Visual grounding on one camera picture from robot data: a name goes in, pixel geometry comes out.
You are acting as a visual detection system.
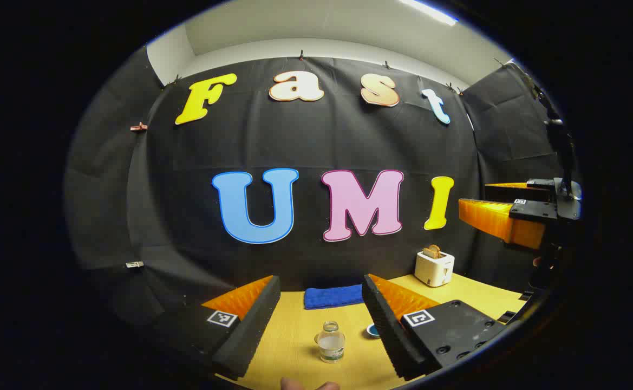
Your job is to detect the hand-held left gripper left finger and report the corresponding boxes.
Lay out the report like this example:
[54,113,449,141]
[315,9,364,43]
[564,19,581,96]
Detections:
[151,275,282,381]

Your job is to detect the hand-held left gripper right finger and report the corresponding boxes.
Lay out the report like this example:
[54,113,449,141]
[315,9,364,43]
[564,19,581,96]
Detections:
[362,274,510,381]

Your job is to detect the clear plastic water bottle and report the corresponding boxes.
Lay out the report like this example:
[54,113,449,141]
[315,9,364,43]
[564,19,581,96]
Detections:
[314,320,347,364]

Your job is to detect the folded blue towel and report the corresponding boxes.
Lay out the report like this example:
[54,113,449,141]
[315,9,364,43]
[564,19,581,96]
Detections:
[303,284,366,310]

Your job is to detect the white toaster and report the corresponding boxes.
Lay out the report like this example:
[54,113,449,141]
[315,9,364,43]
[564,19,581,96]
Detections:
[414,249,455,288]

